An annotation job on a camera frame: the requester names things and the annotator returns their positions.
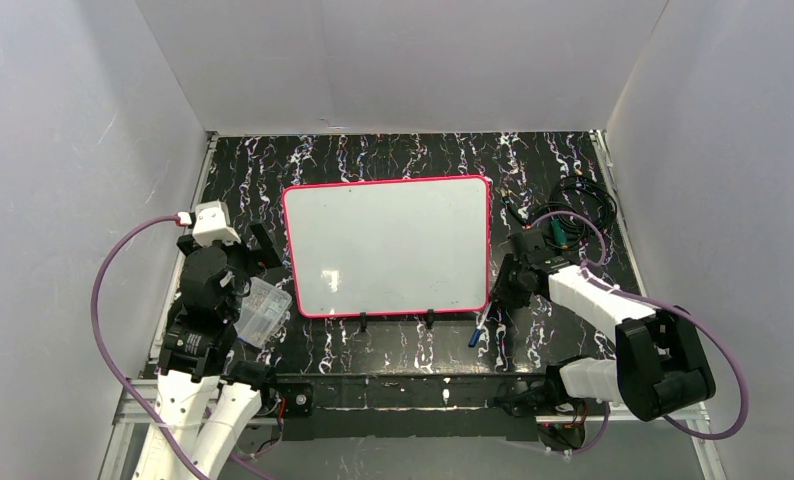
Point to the clear plastic screw box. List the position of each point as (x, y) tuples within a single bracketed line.
[(263, 312)]

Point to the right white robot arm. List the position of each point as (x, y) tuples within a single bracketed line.
[(659, 365)]

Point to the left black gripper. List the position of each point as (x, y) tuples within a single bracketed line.
[(252, 252)]

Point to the pink framed whiteboard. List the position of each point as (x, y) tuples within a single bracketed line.
[(390, 247)]

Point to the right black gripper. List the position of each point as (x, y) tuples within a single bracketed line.
[(507, 285)]

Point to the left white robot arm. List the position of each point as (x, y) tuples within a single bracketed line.
[(201, 407)]

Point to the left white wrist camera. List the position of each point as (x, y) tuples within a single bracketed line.
[(212, 225)]

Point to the white blue whiteboard marker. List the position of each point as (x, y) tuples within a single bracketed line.
[(481, 333)]

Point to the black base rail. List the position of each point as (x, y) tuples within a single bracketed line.
[(406, 406)]

